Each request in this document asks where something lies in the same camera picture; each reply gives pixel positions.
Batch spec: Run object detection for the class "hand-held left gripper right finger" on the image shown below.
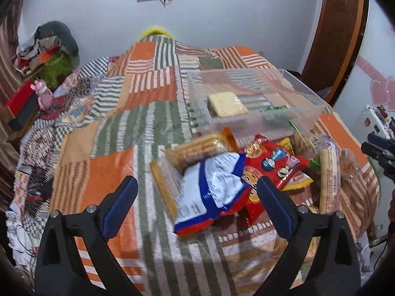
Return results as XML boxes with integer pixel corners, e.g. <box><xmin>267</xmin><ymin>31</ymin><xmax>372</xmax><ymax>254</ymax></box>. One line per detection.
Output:
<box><xmin>251</xmin><ymin>176</ymin><xmax>361</xmax><ymax>296</ymax></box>

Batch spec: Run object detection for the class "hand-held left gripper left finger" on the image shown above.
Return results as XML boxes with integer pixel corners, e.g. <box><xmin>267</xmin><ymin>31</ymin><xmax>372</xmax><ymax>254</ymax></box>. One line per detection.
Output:
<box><xmin>35</xmin><ymin>176</ymin><xmax>145</xmax><ymax>296</ymax></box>

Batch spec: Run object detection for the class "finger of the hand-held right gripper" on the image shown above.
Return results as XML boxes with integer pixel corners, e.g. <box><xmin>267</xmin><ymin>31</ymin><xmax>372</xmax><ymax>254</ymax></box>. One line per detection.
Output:
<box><xmin>367</xmin><ymin>132</ymin><xmax>395</xmax><ymax>152</ymax></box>
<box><xmin>361</xmin><ymin>142</ymin><xmax>395</xmax><ymax>180</ymax></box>

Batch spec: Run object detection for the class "clear bag of brown pastries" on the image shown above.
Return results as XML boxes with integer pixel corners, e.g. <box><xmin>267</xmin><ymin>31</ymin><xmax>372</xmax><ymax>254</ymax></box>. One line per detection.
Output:
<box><xmin>338</xmin><ymin>148</ymin><xmax>361</xmax><ymax>183</ymax></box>

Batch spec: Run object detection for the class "red snack bag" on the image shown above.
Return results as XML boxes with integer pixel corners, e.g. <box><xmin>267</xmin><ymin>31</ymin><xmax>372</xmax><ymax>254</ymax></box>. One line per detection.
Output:
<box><xmin>241</xmin><ymin>134</ymin><xmax>314</xmax><ymax>227</ymax></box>

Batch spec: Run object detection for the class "long tube of biscuits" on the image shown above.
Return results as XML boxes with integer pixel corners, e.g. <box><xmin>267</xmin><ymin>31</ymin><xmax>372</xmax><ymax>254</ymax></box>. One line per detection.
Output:
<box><xmin>319</xmin><ymin>146</ymin><xmax>340</xmax><ymax>215</ymax></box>

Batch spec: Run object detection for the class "clear pack of biscuits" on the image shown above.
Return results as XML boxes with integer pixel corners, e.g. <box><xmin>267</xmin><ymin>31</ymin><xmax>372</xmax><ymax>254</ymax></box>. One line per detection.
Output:
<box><xmin>150</xmin><ymin>157</ymin><xmax>186</xmax><ymax>220</ymax></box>

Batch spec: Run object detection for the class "yellow snack bag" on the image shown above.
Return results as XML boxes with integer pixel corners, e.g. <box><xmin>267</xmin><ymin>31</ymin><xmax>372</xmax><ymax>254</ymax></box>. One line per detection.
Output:
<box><xmin>278</xmin><ymin>137</ymin><xmax>314</xmax><ymax>192</ymax></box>

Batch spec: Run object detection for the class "blue and white chip bag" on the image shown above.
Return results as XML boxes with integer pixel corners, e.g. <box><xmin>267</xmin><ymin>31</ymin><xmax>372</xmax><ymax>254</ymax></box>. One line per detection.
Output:
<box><xmin>173</xmin><ymin>152</ymin><xmax>252</xmax><ymax>237</ymax></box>

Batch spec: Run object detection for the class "clear bag of cookies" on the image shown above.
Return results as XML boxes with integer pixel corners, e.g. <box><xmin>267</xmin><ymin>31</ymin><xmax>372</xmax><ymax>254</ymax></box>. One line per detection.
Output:
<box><xmin>292</xmin><ymin>129</ymin><xmax>323</xmax><ymax>161</ymax></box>

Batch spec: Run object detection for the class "green candy packet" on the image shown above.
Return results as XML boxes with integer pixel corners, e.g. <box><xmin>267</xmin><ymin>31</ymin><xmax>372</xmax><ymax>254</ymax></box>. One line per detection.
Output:
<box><xmin>260</xmin><ymin>105</ymin><xmax>290</xmax><ymax>113</ymax></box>
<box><xmin>265</xmin><ymin>113</ymin><xmax>298</xmax><ymax>128</ymax></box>

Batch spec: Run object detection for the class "clear pack of round crackers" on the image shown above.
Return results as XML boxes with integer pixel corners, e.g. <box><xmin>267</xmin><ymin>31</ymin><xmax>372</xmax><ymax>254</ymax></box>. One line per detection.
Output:
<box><xmin>165</xmin><ymin>126</ymin><xmax>239</xmax><ymax>174</ymax></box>

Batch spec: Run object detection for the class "pale cake block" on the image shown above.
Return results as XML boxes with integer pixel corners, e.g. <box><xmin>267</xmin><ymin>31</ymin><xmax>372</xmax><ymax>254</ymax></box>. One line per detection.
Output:
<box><xmin>207</xmin><ymin>92</ymin><xmax>249</xmax><ymax>118</ymax></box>

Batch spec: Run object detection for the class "clear plastic storage container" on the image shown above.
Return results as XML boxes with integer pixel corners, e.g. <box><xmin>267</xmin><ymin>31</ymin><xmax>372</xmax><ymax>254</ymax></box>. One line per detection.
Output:
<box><xmin>186</xmin><ymin>68</ymin><xmax>330</xmax><ymax>139</ymax></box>

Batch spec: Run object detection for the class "wardrobe with heart sliding door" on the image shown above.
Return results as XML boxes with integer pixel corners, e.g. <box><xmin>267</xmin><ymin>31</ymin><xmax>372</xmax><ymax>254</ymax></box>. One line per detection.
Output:
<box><xmin>333</xmin><ymin>0</ymin><xmax>395</xmax><ymax>232</ymax></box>

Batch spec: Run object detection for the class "orange green striped patchwork quilt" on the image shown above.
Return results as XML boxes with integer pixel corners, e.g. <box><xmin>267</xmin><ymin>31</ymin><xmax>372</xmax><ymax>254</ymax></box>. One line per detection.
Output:
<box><xmin>49</xmin><ymin>35</ymin><xmax>381</xmax><ymax>296</ymax></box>

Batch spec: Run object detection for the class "checkered printed cloth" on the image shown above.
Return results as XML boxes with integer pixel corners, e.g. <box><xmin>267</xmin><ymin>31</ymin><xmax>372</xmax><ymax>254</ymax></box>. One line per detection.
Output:
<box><xmin>6</xmin><ymin>56</ymin><xmax>116</xmax><ymax>272</ymax></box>

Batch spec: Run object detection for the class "wooden door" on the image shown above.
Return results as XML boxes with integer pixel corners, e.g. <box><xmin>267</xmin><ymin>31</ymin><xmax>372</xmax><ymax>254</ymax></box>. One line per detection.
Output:
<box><xmin>301</xmin><ymin>0</ymin><xmax>369</xmax><ymax>105</ymax></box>

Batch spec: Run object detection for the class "dark box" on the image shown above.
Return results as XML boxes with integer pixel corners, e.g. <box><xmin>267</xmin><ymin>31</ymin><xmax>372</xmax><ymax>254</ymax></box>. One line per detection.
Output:
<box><xmin>8</xmin><ymin>99</ymin><xmax>40</xmax><ymax>132</ymax></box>

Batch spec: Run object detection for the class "pink rabbit toy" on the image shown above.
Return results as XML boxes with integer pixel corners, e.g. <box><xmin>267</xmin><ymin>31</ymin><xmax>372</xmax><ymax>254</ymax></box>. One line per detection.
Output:
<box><xmin>33</xmin><ymin>79</ymin><xmax>54</xmax><ymax>110</ymax></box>

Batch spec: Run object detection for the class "red box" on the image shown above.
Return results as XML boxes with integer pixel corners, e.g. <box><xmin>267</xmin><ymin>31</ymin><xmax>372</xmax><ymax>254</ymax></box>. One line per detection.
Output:
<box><xmin>2</xmin><ymin>80</ymin><xmax>39</xmax><ymax>118</ymax></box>

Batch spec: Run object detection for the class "striped curtain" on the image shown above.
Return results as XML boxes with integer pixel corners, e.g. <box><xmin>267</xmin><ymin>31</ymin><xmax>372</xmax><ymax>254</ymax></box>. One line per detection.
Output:
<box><xmin>0</xmin><ymin>0</ymin><xmax>26</xmax><ymax>151</ymax></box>

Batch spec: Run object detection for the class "pile of clutter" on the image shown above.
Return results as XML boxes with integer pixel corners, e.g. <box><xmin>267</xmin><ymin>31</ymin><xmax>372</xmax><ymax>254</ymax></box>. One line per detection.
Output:
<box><xmin>14</xmin><ymin>32</ymin><xmax>62</xmax><ymax>71</ymax></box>

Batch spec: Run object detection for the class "yellow curved foam object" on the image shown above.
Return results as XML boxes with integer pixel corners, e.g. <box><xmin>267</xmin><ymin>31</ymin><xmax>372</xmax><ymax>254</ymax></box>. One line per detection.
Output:
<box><xmin>138</xmin><ymin>26</ymin><xmax>175</xmax><ymax>41</ymax></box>

